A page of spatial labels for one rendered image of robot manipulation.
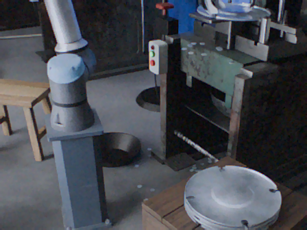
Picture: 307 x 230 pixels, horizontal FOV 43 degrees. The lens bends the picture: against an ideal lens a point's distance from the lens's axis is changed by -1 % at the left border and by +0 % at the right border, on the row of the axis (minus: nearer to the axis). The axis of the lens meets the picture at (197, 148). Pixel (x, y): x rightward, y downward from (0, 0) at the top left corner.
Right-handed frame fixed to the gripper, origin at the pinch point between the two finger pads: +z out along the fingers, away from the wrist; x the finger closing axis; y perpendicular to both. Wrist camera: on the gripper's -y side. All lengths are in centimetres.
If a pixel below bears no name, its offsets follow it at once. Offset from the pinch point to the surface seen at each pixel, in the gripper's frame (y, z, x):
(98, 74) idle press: -150, 80, -9
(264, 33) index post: 15.0, 9.7, 8.6
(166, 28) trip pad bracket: -31.7, 12.1, -3.7
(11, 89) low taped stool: -84, 19, -68
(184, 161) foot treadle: -3, 53, -35
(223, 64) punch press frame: 4.6, 17.5, -5.6
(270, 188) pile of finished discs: 51, 29, -34
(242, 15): 2.9, 6.4, 10.9
